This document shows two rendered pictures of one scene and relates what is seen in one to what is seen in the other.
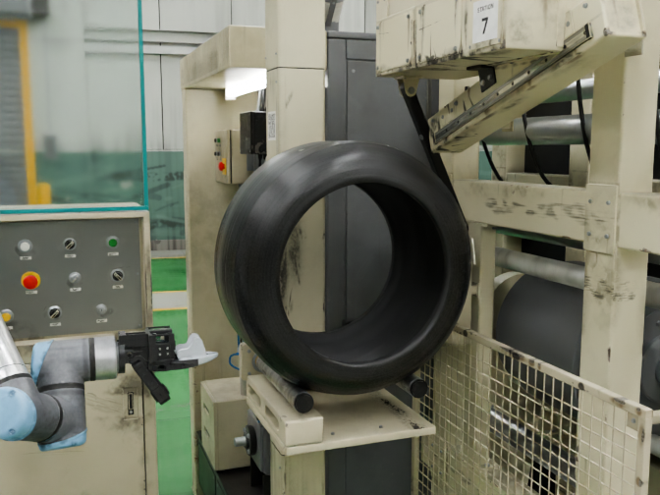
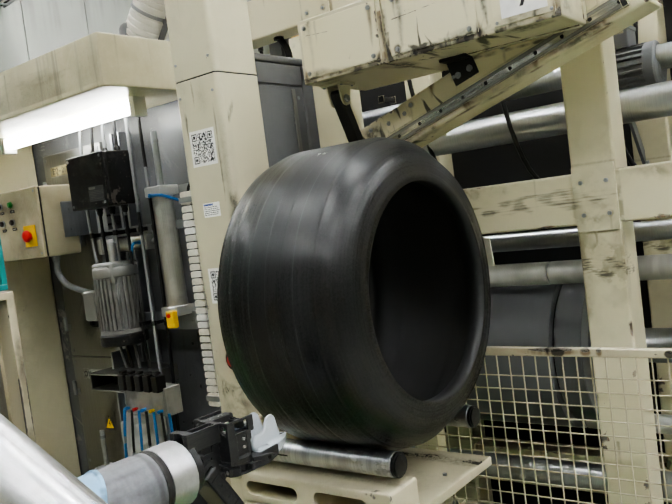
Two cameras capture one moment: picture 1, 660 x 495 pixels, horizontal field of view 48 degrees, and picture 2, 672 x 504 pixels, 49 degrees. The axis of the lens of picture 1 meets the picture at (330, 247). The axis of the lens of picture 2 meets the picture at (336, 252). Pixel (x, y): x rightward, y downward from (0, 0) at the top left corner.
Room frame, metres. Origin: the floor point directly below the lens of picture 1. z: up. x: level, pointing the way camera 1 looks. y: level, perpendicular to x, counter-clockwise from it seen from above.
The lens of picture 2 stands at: (0.52, 0.76, 1.34)
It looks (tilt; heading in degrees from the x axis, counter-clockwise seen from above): 3 degrees down; 328
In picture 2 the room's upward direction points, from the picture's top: 7 degrees counter-clockwise
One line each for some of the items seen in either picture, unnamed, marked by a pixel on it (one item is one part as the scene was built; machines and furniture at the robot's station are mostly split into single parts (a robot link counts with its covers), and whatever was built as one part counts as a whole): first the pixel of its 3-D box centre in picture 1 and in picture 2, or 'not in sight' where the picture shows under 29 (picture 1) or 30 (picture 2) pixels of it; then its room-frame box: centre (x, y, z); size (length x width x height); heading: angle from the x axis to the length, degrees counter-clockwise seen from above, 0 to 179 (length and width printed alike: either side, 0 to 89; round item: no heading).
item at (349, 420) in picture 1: (335, 412); (369, 481); (1.75, -0.01, 0.80); 0.37 x 0.36 x 0.02; 110
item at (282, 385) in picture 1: (282, 380); (321, 455); (1.70, 0.12, 0.90); 0.35 x 0.05 x 0.05; 20
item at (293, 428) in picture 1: (281, 405); (324, 488); (1.70, 0.12, 0.84); 0.36 x 0.09 x 0.06; 20
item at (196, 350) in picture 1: (197, 350); (270, 433); (1.54, 0.29, 1.02); 0.09 x 0.03 x 0.06; 110
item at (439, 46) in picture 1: (475, 35); (442, 26); (1.74, -0.34, 1.71); 0.61 x 0.25 x 0.15; 20
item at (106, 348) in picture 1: (106, 357); (166, 476); (1.50, 0.47, 1.02); 0.10 x 0.05 x 0.09; 20
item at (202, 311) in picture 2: not in sight; (209, 297); (2.05, 0.15, 1.19); 0.05 x 0.04 x 0.48; 110
